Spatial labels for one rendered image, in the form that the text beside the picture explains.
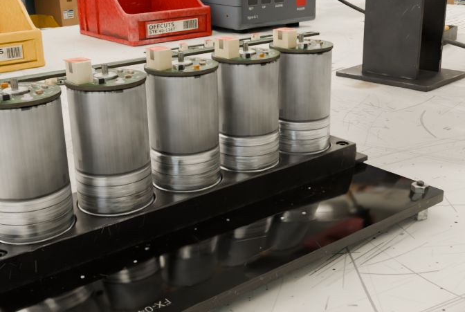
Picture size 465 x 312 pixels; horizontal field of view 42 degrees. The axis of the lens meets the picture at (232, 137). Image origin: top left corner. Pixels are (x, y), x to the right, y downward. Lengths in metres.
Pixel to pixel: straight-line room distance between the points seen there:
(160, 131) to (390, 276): 0.09
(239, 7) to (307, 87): 0.42
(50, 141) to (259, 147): 0.08
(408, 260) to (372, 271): 0.01
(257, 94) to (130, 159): 0.05
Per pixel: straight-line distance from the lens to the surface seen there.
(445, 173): 0.29
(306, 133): 0.24
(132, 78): 0.19
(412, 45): 0.44
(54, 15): 5.00
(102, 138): 0.18
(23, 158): 0.17
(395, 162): 0.30
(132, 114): 0.18
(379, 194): 0.23
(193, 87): 0.20
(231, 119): 0.22
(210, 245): 0.19
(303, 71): 0.23
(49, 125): 0.17
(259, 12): 0.67
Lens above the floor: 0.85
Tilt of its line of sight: 19 degrees down
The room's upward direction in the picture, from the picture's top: 1 degrees counter-clockwise
